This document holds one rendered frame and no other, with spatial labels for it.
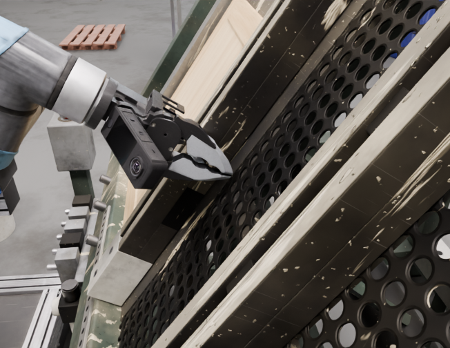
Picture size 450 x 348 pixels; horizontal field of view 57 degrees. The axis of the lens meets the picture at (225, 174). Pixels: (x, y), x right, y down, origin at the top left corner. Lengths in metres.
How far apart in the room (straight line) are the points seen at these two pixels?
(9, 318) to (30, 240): 0.76
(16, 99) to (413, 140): 0.44
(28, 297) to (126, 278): 1.15
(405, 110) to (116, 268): 0.61
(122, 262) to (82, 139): 0.79
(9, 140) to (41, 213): 2.15
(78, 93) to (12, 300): 1.49
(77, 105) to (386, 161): 0.37
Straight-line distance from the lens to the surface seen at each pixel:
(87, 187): 1.64
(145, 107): 0.59
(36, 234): 2.58
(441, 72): 0.30
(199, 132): 0.56
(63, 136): 1.51
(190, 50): 1.18
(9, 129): 0.59
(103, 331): 0.82
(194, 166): 0.58
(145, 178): 0.49
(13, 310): 1.90
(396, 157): 0.30
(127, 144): 0.52
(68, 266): 1.20
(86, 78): 0.54
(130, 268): 0.79
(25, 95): 0.56
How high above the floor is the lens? 1.53
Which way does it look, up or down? 32 degrees down
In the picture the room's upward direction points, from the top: straight up
